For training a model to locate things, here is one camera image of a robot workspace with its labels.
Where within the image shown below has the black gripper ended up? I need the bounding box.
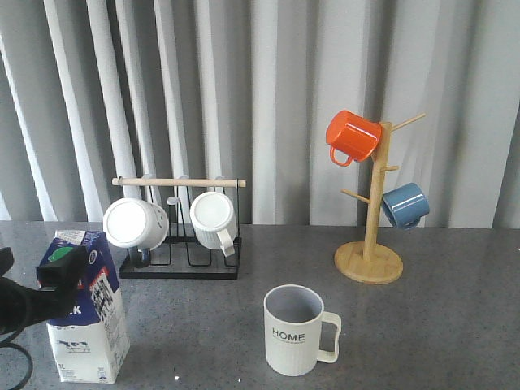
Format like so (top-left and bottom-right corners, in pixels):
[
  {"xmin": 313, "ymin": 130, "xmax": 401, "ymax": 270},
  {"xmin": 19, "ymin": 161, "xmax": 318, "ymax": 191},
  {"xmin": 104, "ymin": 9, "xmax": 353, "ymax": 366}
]
[{"xmin": 1, "ymin": 245, "xmax": 89, "ymax": 334}]

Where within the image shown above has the blue white milk carton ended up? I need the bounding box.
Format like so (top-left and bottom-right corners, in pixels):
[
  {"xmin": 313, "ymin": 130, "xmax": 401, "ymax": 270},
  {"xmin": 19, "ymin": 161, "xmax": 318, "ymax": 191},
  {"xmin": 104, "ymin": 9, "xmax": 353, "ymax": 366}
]
[{"xmin": 41, "ymin": 230, "xmax": 130, "ymax": 384}]

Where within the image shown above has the cream HOME mug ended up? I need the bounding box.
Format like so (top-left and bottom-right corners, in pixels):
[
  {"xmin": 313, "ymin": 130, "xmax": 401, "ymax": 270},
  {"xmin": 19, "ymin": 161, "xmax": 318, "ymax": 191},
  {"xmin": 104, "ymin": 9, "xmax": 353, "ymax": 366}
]
[{"xmin": 263, "ymin": 284, "xmax": 342, "ymax": 376}]

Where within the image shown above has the white round mug on rack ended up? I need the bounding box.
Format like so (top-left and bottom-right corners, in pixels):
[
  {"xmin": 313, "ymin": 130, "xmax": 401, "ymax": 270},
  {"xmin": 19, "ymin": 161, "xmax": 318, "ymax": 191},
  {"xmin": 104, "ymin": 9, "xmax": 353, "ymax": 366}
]
[{"xmin": 102, "ymin": 198, "xmax": 169, "ymax": 268}]

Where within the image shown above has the white ribbed mug on rack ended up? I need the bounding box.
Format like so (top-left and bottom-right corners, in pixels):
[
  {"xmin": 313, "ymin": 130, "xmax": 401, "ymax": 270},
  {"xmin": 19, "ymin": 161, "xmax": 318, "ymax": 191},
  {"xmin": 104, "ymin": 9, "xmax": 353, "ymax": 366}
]
[{"xmin": 190, "ymin": 191, "xmax": 238, "ymax": 257}]

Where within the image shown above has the grey white curtain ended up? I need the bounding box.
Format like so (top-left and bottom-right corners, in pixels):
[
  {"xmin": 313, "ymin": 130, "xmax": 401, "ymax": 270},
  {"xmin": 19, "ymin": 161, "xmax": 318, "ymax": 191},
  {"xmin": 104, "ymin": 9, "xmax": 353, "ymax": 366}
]
[{"xmin": 1, "ymin": 1, "xmax": 519, "ymax": 228}]

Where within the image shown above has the wooden mug tree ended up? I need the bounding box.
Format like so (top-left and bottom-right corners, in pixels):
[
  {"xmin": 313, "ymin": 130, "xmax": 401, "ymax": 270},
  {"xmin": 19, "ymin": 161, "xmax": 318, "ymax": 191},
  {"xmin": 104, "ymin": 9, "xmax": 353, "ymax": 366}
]
[{"xmin": 334, "ymin": 113, "xmax": 426, "ymax": 284}]

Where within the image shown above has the orange enamel mug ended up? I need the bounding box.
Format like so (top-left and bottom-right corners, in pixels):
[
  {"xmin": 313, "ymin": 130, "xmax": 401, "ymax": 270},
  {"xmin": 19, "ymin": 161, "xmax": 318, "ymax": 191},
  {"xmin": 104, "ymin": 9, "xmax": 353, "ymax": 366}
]
[{"xmin": 326, "ymin": 110, "xmax": 383, "ymax": 167}]

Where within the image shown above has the blue enamel mug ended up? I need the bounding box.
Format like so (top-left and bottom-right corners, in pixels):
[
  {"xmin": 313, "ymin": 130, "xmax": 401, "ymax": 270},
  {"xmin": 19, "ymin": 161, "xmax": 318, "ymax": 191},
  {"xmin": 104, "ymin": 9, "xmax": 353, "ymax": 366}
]
[{"xmin": 381, "ymin": 183, "xmax": 430, "ymax": 229}]

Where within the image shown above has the black cable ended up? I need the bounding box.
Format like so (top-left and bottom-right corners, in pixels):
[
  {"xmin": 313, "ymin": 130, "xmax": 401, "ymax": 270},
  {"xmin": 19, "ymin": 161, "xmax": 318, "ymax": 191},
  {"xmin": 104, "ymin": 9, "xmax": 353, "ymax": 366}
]
[{"xmin": 0, "ymin": 328, "xmax": 34, "ymax": 390}]

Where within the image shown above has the black wire mug rack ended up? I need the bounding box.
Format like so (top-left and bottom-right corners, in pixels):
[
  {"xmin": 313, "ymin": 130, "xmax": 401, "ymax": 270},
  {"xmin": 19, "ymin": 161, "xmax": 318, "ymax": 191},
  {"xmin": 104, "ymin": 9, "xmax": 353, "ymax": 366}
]
[{"xmin": 112, "ymin": 176, "xmax": 246, "ymax": 280}]

